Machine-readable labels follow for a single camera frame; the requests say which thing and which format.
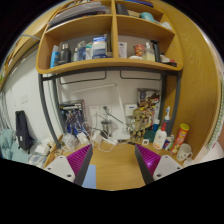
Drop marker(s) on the red chip can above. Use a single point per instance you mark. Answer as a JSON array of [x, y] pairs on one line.
[[180, 138]]

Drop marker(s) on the colourful figure box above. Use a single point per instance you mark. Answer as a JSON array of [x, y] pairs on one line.
[[148, 96]]

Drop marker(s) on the white wall box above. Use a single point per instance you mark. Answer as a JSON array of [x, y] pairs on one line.
[[131, 110]]

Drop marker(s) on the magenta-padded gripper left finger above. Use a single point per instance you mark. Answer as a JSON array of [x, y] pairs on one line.
[[63, 166]]

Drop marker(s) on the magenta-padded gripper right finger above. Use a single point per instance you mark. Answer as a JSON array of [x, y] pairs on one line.
[[163, 166]]

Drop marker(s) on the white wall socket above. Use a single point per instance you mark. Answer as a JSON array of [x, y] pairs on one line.
[[109, 108], [94, 111]]

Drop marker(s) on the black hanging bag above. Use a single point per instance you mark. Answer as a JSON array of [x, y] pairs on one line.
[[23, 131]]

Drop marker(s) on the small white cube clock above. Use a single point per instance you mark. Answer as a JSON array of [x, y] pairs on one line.
[[145, 142]]

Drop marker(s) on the robot model kit box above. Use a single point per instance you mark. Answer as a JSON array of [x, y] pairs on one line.
[[73, 116]]

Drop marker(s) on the clear blue spray bottle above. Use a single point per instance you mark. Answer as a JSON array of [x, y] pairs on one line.
[[167, 120]]

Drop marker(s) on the white mug with face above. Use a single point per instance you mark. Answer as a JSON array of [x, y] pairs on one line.
[[183, 152]]

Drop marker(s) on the teal checked bedding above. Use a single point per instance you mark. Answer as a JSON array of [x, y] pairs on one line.
[[10, 150]]

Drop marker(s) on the wooden shelf unit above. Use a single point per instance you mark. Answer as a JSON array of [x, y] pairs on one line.
[[110, 63]]

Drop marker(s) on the clear plastic dome cup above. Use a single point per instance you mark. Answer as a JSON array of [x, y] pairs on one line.
[[69, 140]]

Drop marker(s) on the white red-capped lotion bottle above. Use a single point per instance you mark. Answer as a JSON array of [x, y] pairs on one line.
[[160, 138]]

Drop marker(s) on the light blue mouse pad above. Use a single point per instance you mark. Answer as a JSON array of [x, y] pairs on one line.
[[90, 178]]

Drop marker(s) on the white power adapter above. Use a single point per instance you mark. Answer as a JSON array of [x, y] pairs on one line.
[[82, 138]]

